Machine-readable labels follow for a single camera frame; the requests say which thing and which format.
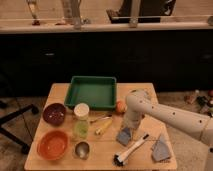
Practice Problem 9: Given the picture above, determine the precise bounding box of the grey blue cloth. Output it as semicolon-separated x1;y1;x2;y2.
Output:
151;134;171;162

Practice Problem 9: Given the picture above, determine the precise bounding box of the yellow banana toy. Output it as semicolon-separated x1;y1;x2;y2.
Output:
95;119;112;135

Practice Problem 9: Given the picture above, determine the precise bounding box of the small metal cup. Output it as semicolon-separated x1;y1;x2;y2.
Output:
75;141;90;160

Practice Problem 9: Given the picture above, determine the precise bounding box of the orange fruit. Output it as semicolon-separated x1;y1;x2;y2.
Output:
115;101;127;114

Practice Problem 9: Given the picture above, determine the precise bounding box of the green plastic tray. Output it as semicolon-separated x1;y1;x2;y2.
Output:
64;76;117;110

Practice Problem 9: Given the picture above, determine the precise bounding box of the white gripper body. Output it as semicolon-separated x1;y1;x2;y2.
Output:
121;111;144;139

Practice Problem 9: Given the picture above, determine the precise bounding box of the orange bowl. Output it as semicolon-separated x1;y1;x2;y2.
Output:
37;130;69;161

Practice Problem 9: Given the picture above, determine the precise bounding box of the metal spoon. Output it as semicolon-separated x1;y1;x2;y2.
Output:
89;115;112;124

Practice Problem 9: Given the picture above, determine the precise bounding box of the white dish brush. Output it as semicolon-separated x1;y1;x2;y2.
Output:
113;134;149;167

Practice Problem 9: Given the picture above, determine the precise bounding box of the wooden table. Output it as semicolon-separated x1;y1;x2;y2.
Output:
24;82;178;171

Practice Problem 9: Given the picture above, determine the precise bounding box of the green plastic cup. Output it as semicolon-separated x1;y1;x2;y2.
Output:
73;120;89;139

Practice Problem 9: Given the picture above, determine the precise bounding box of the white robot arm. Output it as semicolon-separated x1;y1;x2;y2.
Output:
123;90;213;171

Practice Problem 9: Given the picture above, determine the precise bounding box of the black office chair base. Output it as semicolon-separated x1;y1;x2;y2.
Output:
0;103;39;154

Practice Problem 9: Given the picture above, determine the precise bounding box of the blue sponge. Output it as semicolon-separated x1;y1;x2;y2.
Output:
116;127;132;146

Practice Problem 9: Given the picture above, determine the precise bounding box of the dark purple bowl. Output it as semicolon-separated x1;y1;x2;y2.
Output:
42;103;66;126

